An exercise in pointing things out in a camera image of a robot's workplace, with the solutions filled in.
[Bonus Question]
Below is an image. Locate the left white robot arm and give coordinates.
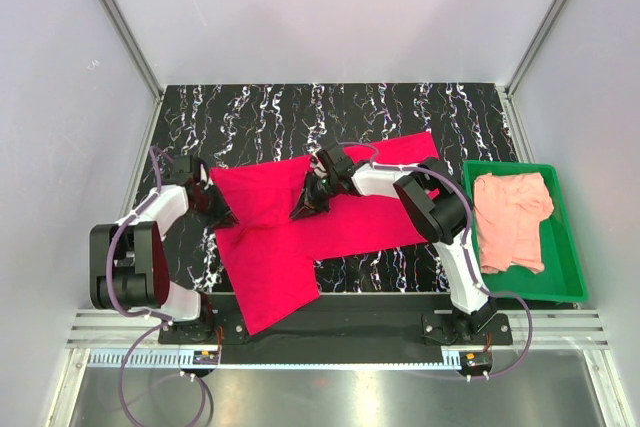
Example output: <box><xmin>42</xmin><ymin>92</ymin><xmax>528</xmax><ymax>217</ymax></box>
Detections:
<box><xmin>89</xmin><ymin>155</ymin><xmax>238</xmax><ymax>343</ymax></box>

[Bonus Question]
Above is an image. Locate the aluminium frame post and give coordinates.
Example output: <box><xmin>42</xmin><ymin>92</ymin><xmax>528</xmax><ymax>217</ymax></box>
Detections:
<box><xmin>504</xmin><ymin>0</ymin><xmax>570</xmax><ymax>100</ymax></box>
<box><xmin>72</xmin><ymin>0</ymin><xmax>166</xmax><ymax>101</ymax></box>

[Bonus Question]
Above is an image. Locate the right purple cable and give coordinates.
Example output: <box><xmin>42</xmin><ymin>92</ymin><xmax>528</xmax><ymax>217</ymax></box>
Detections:
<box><xmin>319</xmin><ymin>141</ymin><xmax>534</xmax><ymax>383</ymax></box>

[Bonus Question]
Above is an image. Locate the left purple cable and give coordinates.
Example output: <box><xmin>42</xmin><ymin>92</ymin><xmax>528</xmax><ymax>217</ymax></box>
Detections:
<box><xmin>107</xmin><ymin>145</ymin><xmax>216</xmax><ymax>423</ymax></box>

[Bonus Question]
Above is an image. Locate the left aluminium frame post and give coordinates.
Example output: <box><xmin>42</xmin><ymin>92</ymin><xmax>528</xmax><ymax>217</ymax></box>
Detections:
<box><xmin>72</xmin><ymin>0</ymin><xmax>166</xmax><ymax>101</ymax></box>

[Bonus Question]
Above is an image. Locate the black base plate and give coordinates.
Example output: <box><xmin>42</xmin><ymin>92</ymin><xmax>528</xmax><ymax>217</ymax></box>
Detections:
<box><xmin>159</xmin><ymin>293</ymin><xmax>514</xmax><ymax>369</ymax></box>

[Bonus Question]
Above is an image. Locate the right aluminium frame post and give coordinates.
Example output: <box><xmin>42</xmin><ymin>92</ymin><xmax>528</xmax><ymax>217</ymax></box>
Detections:
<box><xmin>504</xmin><ymin>0</ymin><xmax>570</xmax><ymax>100</ymax></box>

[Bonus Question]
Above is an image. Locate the purple cable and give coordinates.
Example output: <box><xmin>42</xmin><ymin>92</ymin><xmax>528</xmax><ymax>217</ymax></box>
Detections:
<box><xmin>107</xmin><ymin>145</ymin><xmax>216</xmax><ymax>423</ymax></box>
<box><xmin>319</xmin><ymin>141</ymin><xmax>534</xmax><ymax>383</ymax></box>

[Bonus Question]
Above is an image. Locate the aluminium rail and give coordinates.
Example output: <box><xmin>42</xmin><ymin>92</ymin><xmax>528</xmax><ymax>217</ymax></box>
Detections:
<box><xmin>66</xmin><ymin>309</ymin><xmax>609</xmax><ymax>350</ymax></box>

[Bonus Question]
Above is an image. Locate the peach t shirt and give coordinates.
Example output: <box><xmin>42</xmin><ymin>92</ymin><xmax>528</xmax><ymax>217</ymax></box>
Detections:
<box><xmin>473</xmin><ymin>172</ymin><xmax>554</xmax><ymax>274</ymax></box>

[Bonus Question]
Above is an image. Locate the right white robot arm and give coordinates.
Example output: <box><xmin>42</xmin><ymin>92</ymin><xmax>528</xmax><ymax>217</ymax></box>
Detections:
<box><xmin>289</xmin><ymin>142</ymin><xmax>497</xmax><ymax>345</ymax></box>

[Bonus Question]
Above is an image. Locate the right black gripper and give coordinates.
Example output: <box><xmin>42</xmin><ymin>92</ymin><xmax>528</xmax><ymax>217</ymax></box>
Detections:
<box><xmin>290</xmin><ymin>172</ymin><xmax>340</xmax><ymax>222</ymax></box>

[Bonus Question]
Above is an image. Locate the red t shirt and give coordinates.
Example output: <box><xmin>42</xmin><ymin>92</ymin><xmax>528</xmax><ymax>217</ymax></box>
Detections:
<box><xmin>210</xmin><ymin>156</ymin><xmax>423</xmax><ymax>335</ymax></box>

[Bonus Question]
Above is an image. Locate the left orange connector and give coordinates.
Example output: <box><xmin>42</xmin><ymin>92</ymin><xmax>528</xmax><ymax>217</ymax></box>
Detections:
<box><xmin>193</xmin><ymin>350</ymin><xmax>220</xmax><ymax>365</ymax></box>

